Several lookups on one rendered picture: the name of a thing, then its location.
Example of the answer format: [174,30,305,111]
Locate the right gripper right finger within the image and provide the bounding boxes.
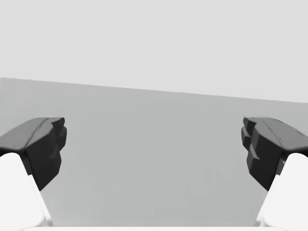
[241,116,308,227]

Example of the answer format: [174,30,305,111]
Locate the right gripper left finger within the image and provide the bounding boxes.
[0,117,68,227]

